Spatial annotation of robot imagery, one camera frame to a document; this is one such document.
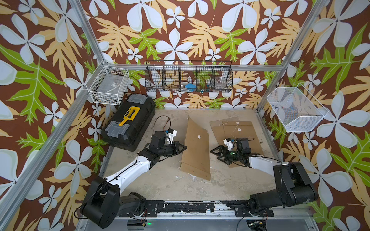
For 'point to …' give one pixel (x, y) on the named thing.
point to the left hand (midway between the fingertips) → (187, 145)
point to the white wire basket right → (298, 110)
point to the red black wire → (165, 125)
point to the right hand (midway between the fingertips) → (213, 154)
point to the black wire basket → (196, 76)
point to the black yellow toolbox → (124, 129)
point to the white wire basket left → (108, 85)
